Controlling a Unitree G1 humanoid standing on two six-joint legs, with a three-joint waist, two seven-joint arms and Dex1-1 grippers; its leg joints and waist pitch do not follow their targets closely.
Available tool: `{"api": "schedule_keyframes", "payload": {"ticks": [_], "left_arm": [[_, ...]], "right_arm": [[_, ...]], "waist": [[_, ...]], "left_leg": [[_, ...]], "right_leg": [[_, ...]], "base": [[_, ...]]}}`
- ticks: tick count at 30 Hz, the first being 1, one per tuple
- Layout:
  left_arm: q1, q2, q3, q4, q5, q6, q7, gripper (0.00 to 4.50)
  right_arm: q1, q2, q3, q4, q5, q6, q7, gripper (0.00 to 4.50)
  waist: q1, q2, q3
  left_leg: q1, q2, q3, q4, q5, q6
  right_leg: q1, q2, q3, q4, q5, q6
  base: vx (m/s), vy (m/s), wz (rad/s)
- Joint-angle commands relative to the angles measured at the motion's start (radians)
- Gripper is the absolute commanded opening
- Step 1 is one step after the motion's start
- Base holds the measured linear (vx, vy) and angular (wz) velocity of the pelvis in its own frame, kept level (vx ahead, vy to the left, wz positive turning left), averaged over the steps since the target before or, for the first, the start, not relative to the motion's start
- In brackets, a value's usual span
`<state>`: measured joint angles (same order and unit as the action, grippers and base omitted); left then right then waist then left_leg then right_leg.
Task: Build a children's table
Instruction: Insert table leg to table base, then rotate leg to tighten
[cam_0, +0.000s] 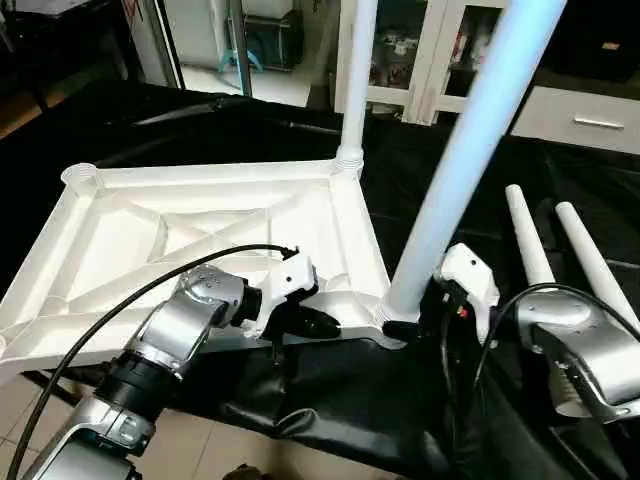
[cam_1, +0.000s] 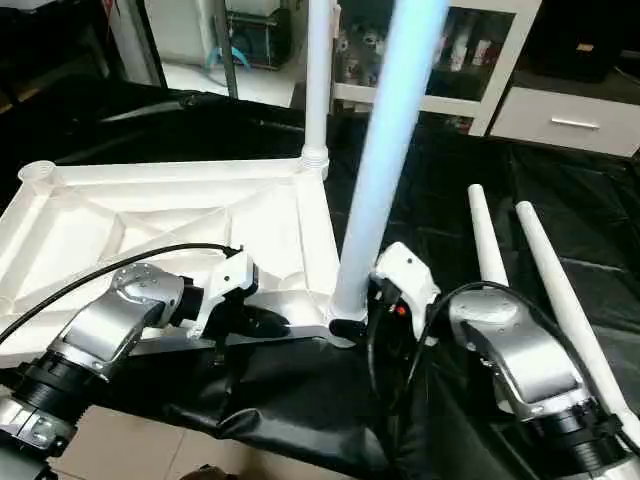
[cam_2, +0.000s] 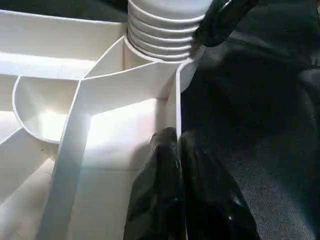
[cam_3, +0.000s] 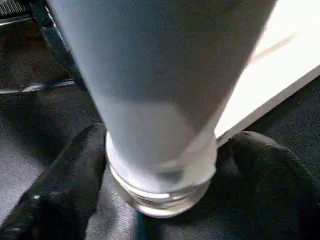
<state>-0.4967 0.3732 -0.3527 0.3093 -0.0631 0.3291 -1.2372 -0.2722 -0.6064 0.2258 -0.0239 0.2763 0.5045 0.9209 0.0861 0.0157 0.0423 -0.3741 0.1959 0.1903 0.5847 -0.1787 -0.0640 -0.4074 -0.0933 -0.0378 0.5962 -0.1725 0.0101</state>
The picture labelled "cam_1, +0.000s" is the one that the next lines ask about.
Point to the white plastic table leg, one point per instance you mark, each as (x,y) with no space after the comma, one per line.
(318,80)
(390,150)
(560,290)
(487,235)

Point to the white plastic table top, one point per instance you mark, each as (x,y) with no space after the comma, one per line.
(90,220)

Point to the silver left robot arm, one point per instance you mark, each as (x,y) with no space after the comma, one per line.
(120,320)

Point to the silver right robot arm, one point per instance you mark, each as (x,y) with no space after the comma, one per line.
(510,350)

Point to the black table mat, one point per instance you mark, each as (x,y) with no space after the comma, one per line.
(300,400)

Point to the white glass door cabinet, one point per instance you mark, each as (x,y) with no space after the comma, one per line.
(460,60)

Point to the white drawer unit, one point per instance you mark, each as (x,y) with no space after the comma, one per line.
(570,120)

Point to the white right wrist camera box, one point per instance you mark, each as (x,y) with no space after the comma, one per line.
(405,270)

